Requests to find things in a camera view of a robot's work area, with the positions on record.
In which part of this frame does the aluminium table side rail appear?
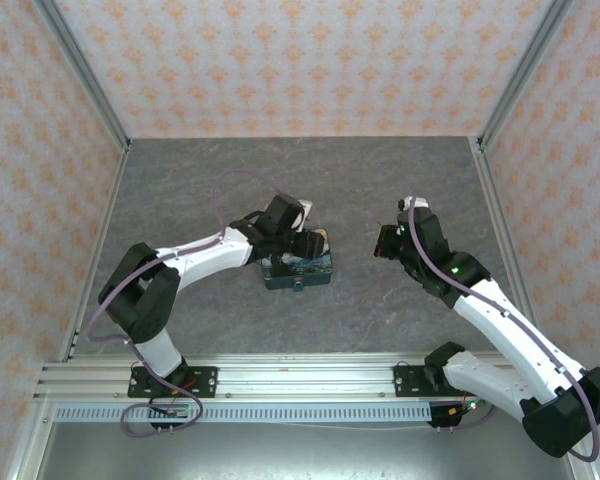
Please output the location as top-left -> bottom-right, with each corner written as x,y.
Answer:
61,144 -> 131,362
471,138 -> 537,324

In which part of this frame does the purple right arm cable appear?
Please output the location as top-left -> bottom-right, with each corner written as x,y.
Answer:
407,207 -> 600,461

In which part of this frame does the white slotted cable duct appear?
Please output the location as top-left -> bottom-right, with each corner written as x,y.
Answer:
54,403 -> 434,424

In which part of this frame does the aluminium frame post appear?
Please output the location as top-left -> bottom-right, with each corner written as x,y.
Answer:
34,0 -> 132,152
478,0 -> 576,152

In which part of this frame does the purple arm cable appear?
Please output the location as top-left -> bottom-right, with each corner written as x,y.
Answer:
86,169 -> 286,439
407,207 -> 600,461

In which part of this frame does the teal starry night tin box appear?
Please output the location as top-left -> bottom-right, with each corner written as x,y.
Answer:
260,227 -> 335,294

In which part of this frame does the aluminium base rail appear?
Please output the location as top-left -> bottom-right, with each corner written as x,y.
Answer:
34,352 -> 531,401

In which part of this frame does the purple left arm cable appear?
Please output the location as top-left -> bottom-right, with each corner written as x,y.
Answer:
86,169 -> 286,439

